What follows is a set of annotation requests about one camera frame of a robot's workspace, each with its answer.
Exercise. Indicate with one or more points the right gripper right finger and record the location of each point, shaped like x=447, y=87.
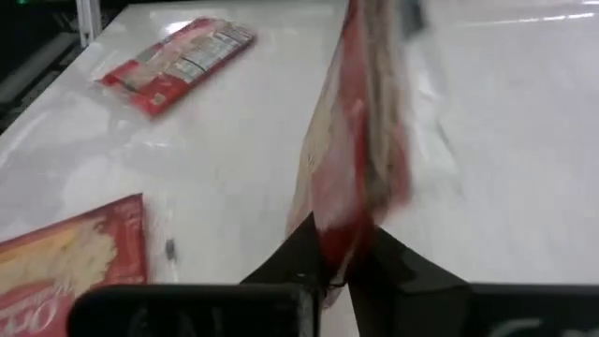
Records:
x=398, y=295

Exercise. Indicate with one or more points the red popcorn bag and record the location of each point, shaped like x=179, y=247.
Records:
x=178, y=65
x=70, y=262
x=355, y=140

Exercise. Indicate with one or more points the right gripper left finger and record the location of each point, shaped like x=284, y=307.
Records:
x=299, y=269

